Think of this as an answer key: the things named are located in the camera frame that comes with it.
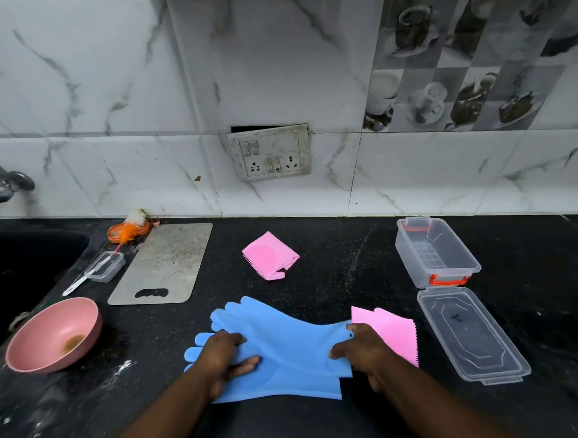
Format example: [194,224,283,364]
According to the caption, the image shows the person's right hand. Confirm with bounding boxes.
[329,323,396,393]

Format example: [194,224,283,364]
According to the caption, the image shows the person's left hand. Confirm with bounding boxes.
[193,330,261,403]

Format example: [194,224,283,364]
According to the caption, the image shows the blue silicone glove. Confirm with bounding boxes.
[184,296,354,404]

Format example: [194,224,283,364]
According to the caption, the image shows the person's left forearm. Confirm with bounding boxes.
[118,368,218,438]

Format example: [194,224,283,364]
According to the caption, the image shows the person's right forearm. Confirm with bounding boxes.
[374,354,513,438]

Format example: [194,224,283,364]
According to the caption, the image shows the pink flat silicone glove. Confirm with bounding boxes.
[351,306,420,368]

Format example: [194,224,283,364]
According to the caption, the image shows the pink folded silicone glove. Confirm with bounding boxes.
[241,231,301,282]

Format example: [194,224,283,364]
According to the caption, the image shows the metal cutting board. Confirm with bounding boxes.
[107,222,214,307]

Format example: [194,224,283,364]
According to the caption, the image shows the clear plastic container lid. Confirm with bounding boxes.
[416,285,533,386]

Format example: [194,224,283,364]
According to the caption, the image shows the clear container with orange latches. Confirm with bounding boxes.
[395,216,482,290]

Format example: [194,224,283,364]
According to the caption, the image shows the small clear plastic box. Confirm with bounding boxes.
[84,251,126,283]

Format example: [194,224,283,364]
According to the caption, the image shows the white plastic knife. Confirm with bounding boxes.
[62,256,112,298]

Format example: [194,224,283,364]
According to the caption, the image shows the pink bowl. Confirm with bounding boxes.
[5,297,103,375]

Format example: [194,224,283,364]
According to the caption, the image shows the black kitchen sink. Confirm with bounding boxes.
[0,228,92,346]

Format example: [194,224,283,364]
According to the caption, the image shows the metal water tap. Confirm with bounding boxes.
[0,166,36,204]

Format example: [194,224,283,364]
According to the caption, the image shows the white wall socket panel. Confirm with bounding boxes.
[227,123,312,182]

